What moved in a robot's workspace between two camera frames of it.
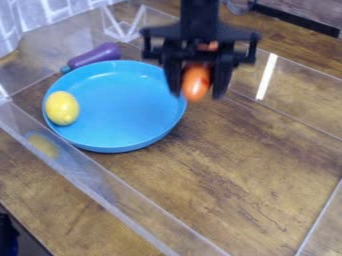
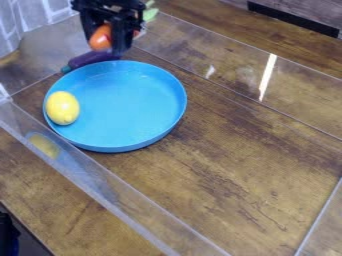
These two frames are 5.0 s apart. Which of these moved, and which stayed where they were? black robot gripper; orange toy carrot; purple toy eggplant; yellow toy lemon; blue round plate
Moved: orange toy carrot; black robot gripper
Stayed: purple toy eggplant; yellow toy lemon; blue round plate
